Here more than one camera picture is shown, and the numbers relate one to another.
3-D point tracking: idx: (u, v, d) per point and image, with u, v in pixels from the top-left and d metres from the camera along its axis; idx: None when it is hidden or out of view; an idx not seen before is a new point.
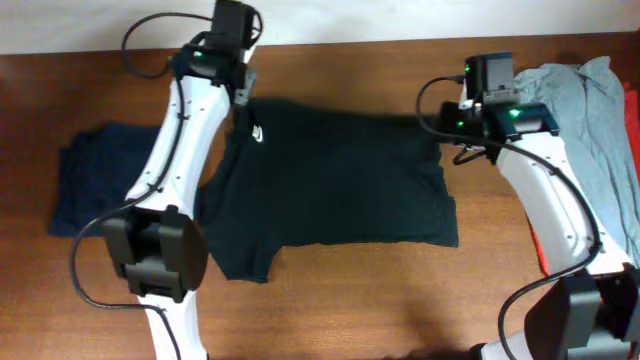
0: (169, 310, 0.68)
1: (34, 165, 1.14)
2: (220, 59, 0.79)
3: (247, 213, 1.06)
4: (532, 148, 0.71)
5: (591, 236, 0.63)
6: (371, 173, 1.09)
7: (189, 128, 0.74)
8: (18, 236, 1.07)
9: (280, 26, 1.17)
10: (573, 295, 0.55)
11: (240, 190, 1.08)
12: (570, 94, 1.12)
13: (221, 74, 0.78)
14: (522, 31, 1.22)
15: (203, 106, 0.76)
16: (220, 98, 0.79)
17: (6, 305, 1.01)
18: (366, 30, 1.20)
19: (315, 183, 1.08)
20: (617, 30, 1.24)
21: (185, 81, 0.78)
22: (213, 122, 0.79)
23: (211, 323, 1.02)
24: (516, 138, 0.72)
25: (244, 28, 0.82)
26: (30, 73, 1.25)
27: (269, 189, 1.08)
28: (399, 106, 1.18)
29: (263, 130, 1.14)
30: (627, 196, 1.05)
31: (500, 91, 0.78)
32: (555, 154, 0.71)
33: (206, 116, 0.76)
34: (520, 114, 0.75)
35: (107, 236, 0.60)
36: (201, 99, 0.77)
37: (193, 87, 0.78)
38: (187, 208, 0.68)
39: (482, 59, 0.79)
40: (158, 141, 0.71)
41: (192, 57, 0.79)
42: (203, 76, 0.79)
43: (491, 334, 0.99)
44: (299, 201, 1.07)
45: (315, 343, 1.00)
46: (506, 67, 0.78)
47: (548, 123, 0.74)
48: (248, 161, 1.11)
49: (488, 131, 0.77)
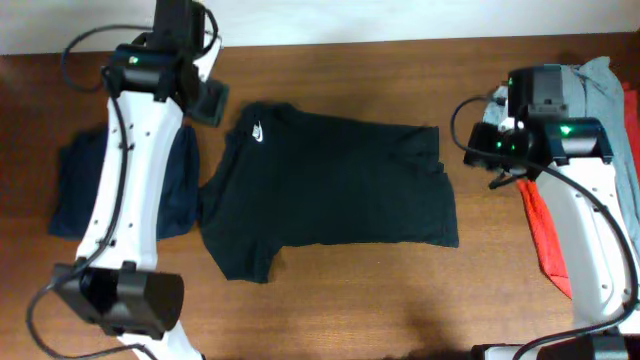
0: (148, 345, 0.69)
1: (34, 166, 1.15)
2: (160, 60, 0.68)
3: (248, 214, 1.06)
4: (577, 177, 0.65)
5: (628, 291, 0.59)
6: (370, 175, 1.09)
7: (136, 160, 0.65)
8: (20, 238, 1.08)
9: (277, 27, 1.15)
10: (599, 353, 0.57)
11: (240, 191, 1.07)
12: (571, 95, 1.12)
13: (164, 81, 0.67)
14: (523, 31, 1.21)
15: (148, 130, 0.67)
16: (167, 115, 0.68)
17: (12, 306, 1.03)
18: (365, 31, 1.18)
19: (315, 185, 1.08)
20: (618, 30, 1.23)
21: (123, 98, 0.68)
22: (163, 145, 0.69)
23: (212, 324, 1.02)
24: (562, 162, 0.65)
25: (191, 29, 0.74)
26: (23, 73, 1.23)
27: (269, 190, 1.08)
28: (399, 107, 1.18)
29: (263, 130, 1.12)
30: (628, 197, 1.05)
31: (544, 106, 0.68)
32: (602, 184, 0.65)
33: (153, 142, 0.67)
34: (572, 132, 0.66)
35: (67, 299, 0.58)
36: (144, 121, 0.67)
37: (133, 108, 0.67)
38: (146, 253, 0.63)
39: (528, 70, 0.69)
40: (103, 182, 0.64)
41: (126, 62, 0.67)
42: (144, 86, 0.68)
43: (490, 334, 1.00)
44: (300, 201, 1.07)
45: (315, 344, 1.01)
46: (556, 79, 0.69)
47: (603, 146, 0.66)
48: (248, 161, 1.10)
49: (533, 143, 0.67)
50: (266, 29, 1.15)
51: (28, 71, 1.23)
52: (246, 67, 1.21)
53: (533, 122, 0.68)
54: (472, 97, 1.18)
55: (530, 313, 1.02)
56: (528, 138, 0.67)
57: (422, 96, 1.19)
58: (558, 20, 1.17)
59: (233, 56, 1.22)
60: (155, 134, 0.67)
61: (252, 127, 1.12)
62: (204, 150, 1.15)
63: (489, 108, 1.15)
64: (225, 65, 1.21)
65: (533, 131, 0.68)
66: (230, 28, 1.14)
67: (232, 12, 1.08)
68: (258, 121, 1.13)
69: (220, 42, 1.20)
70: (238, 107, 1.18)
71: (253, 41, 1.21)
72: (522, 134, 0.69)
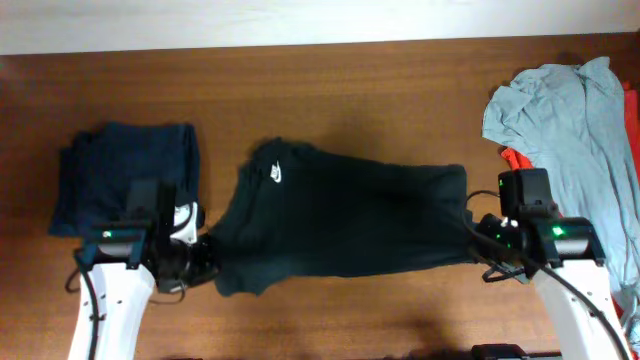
0: None
1: (33, 168, 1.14)
2: (131, 236, 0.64)
3: (250, 251, 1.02)
4: (573, 277, 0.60)
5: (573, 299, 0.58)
6: (377, 217, 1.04)
7: (108, 332, 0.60)
8: (17, 240, 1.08)
9: (279, 27, 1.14)
10: None
11: (251, 230, 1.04)
12: (569, 95, 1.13)
13: (137, 249, 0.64)
14: (522, 31, 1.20)
15: (121, 298, 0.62)
16: (143, 278, 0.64)
17: (8, 307, 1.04)
18: (364, 32, 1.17)
19: (319, 229, 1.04)
20: (617, 30, 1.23)
21: (96, 270, 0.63)
22: (138, 307, 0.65)
23: (212, 324, 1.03)
24: (557, 263, 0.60)
25: (160, 199, 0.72)
26: (19, 73, 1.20)
27: (276, 232, 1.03)
28: (399, 108, 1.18)
29: (284, 170, 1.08)
30: (627, 197, 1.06)
31: (536, 206, 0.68)
32: (595, 287, 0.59)
33: (127, 308, 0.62)
34: (564, 232, 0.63)
35: None
36: (118, 289, 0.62)
37: (106, 278, 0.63)
38: None
39: (512, 174, 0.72)
40: (73, 343, 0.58)
41: (101, 236, 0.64)
42: (119, 258, 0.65)
43: (489, 334, 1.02)
44: (304, 238, 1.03)
45: (314, 344, 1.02)
46: (544, 180, 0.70)
47: (596, 250, 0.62)
48: (264, 201, 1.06)
49: (526, 242, 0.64)
50: (263, 29, 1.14)
51: (29, 72, 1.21)
52: (245, 67, 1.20)
53: (526, 221, 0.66)
54: (472, 97, 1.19)
55: (530, 312, 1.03)
56: (522, 239, 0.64)
57: (421, 97, 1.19)
58: (558, 21, 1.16)
59: (233, 55, 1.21)
60: (128, 301, 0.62)
61: (269, 165, 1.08)
62: (204, 152, 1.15)
63: (489, 108, 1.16)
64: (225, 65, 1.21)
65: (528, 231, 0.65)
66: (227, 28, 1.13)
67: (230, 13, 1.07)
68: (277, 161, 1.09)
69: (218, 42, 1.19)
70: (238, 107, 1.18)
71: (252, 41, 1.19)
72: (518, 235, 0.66)
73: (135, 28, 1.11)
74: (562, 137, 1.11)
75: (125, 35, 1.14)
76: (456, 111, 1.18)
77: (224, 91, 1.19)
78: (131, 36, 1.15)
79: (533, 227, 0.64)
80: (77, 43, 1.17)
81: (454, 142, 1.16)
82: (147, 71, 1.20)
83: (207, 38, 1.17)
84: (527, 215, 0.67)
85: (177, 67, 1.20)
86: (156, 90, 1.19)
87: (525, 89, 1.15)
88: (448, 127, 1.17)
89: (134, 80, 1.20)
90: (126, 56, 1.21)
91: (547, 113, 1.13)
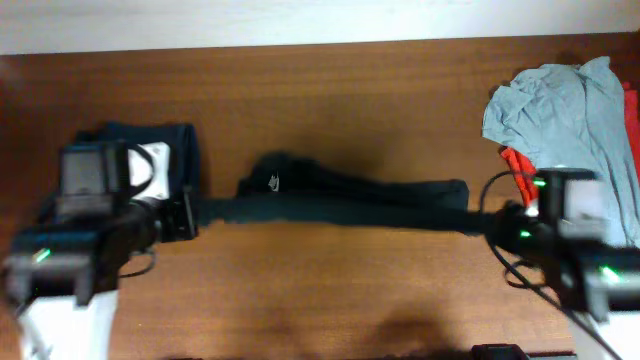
0: None
1: (34, 169, 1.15)
2: (75, 255, 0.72)
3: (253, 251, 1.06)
4: (617, 324, 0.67)
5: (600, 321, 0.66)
6: (381, 220, 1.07)
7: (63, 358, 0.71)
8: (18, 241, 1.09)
9: (278, 27, 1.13)
10: None
11: (251, 233, 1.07)
12: (570, 95, 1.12)
13: (84, 271, 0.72)
14: (522, 32, 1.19)
15: (79, 317, 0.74)
16: (96, 303, 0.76)
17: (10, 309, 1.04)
18: (363, 33, 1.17)
19: (321, 230, 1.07)
20: (617, 30, 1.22)
21: (33, 313, 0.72)
22: (100, 322, 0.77)
23: (213, 325, 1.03)
24: (603, 320, 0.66)
25: (100, 169, 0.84)
26: (18, 74, 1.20)
27: (278, 231, 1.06)
28: (399, 109, 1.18)
29: (285, 180, 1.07)
30: (626, 196, 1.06)
31: (583, 221, 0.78)
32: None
33: (91, 324, 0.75)
34: (618, 274, 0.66)
35: None
36: (63, 342, 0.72)
37: (42, 324, 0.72)
38: None
39: (558, 178, 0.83)
40: None
41: (30, 265, 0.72)
42: (55, 282, 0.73)
43: (489, 335, 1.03)
44: (307, 239, 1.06)
45: (315, 344, 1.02)
46: (590, 194, 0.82)
47: None
48: (264, 207, 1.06)
49: (569, 279, 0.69)
50: (262, 29, 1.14)
51: (28, 73, 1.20)
52: (247, 67, 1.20)
53: (568, 256, 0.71)
54: (473, 97, 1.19)
55: (531, 312, 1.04)
56: (565, 276, 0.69)
57: (421, 97, 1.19)
58: (558, 21, 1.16)
59: (232, 55, 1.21)
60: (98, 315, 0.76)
61: (269, 177, 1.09)
62: (205, 152, 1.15)
63: (489, 108, 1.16)
64: (226, 65, 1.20)
65: (569, 268, 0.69)
66: (226, 27, 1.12)
67: (229, 13, 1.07)
68: (276, 172, 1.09)
69: (219, 42, 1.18)
70: (239, 108, 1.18)
71: (251, 42, 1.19)
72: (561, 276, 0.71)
73: (134, 29, 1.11)
74: (563, 137, 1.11)
75: (123, 35, 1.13)
76: (457, 112, 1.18)
77: (224, 92, 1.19)
78: (130, 37, 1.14)
79: (577, 263, 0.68)
80: (76, 44, 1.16)
81: (454, 143, 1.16)
82: (146, 71, 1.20)
83: (206, 38, 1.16)
84: (574, 242, 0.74)
85: (176, 67, 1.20)
86: (156, 91, 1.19)
87: (525, 89, 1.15)
88: (447, 128, 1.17)
89: (134, 80, 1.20)
90: (125, 57, 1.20)
91: (547, 113, 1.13)
